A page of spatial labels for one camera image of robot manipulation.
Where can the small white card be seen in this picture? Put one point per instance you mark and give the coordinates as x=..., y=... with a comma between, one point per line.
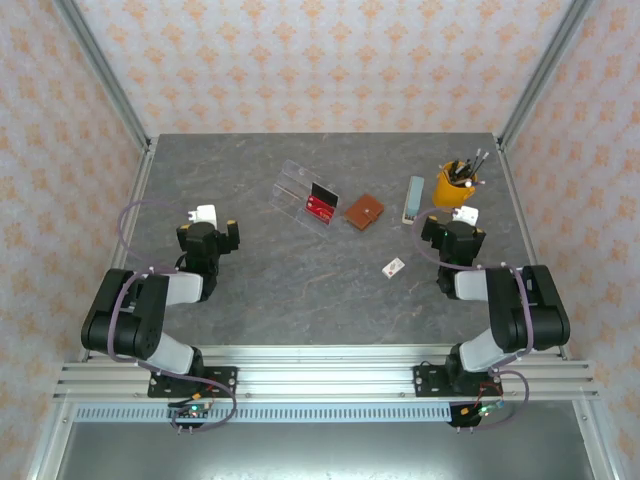
x=393, y=267

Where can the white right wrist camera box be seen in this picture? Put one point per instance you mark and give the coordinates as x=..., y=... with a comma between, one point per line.
x=467, y=215

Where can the grey metal shelf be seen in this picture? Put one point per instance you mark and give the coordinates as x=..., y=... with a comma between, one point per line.
x=325, y=450

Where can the small controller circuit board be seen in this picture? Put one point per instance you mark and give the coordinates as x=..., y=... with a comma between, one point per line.
x=192, y=411
x=482, y=411

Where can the wide aluminium mounting rail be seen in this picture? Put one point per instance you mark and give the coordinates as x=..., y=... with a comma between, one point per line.
x=325, y=375

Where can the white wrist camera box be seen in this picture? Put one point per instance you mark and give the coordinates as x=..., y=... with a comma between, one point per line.
x=205, y=214
x=467, y=215

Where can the brown leather card holder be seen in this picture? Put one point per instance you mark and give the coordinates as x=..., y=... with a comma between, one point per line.
x=362, y=212

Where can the aluminium table side rail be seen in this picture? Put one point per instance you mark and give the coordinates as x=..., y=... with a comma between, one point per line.
x=141, y=175
x=518, y=200

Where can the yellow pen cup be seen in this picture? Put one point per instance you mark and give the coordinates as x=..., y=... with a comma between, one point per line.
x=447, y=195

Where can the aluminium frame post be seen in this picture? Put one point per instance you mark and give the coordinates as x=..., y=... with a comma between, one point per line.
x=103, y=70
x=545, y=70

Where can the white ball-tip pen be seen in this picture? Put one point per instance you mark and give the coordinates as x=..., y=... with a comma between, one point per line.
x=469, y=183

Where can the black pencil with white tip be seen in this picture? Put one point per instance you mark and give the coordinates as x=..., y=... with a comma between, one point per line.
x=475, y=161
x=481, y=164

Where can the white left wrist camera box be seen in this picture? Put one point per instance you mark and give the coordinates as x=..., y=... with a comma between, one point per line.
x=205, y=214

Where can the clear acrylic card stand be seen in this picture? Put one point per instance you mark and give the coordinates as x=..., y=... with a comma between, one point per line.
x=290, y=175

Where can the light blue rectangular case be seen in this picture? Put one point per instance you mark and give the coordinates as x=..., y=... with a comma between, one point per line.
x=414, y=197

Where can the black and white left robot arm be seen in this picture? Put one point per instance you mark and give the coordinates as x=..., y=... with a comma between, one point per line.
x=142, y=325

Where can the black credit card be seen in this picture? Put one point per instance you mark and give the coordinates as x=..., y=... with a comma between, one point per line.
x=324, y=194

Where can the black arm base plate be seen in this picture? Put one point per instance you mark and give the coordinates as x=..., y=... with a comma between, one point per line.
x=425, y=380
x=225, y=377

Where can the printed red credit card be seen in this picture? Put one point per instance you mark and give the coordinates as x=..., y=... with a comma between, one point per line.
x=320, y=211

